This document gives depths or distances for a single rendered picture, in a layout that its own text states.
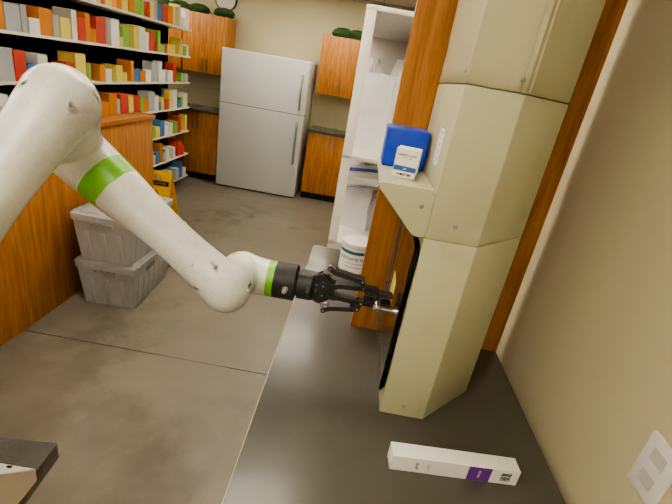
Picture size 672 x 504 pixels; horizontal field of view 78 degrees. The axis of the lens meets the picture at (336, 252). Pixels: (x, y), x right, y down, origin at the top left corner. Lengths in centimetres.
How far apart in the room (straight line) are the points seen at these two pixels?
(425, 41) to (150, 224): 80
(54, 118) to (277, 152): 516
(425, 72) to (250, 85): 482
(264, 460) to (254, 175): 529
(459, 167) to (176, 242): 59
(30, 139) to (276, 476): 74
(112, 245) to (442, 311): 242
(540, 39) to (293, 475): 93
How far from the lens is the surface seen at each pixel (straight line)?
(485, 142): 85
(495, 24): 85
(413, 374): 105
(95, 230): 304
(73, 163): 98
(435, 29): 120
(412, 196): 85
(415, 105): 119
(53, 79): 86
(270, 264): 103
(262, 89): 587
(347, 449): 102
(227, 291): 90
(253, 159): 600
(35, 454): 105
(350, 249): 166
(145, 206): 94
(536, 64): 87
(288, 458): 98
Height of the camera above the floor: 169
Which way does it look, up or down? 23 degrees down
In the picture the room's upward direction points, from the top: 10 degrees clockwise
